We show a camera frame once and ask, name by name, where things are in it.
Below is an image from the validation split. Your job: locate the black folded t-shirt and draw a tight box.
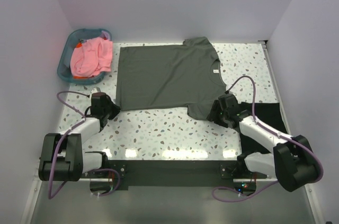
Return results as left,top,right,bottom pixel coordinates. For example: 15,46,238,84
240,103,287,154

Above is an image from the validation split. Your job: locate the dark green t-shirt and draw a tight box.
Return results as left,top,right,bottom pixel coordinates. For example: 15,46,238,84
115,37,226,120

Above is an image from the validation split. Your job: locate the aluminium frame rail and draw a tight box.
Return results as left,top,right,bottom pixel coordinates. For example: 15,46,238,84
33,158,279,182

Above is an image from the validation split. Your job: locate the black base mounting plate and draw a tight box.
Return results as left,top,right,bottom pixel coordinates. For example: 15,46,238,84
105,160,252,190

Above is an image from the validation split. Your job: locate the pink t-shirt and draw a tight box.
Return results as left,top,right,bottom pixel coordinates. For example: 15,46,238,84
70,37,113,78

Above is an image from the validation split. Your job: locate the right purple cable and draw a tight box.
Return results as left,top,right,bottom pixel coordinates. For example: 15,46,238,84
211,75,324,203

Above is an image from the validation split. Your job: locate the teal laundry basket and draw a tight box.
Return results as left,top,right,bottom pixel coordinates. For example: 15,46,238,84
57,28,112,85

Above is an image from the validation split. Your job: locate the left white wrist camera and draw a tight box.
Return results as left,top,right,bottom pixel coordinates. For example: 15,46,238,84
90,87,103,95

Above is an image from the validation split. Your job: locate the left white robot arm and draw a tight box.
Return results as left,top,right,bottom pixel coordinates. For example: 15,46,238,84
38,92,120,182

